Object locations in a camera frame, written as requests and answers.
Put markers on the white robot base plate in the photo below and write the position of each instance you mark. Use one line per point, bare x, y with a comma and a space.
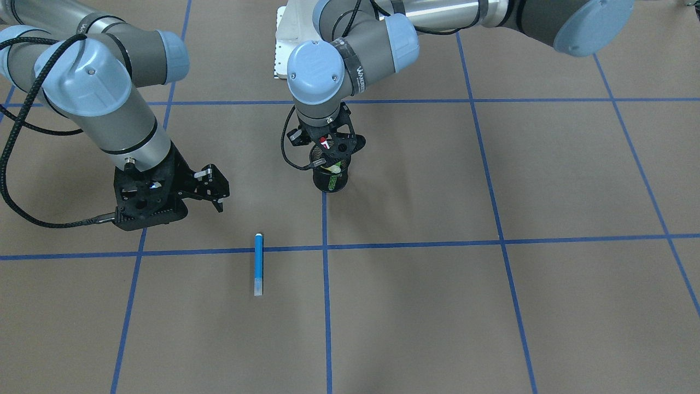
294, 25

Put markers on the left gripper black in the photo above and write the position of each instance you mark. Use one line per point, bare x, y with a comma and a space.
296, 137

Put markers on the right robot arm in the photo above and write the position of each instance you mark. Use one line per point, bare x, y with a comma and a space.
88, 66

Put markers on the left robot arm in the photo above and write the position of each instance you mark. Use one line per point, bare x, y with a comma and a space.
359, 43

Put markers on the red capped white marker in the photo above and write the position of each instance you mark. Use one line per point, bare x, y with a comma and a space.
325, 143

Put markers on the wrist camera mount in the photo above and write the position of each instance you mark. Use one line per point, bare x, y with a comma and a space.
299, 137
142, 211

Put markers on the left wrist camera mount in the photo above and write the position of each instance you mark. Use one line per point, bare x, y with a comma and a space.
299, 137

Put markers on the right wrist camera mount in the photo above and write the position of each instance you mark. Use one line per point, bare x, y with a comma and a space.
142, 211

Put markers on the blue marker pen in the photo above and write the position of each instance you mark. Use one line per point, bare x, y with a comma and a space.
258, 265

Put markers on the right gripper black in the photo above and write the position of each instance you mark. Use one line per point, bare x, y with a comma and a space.
182, 174

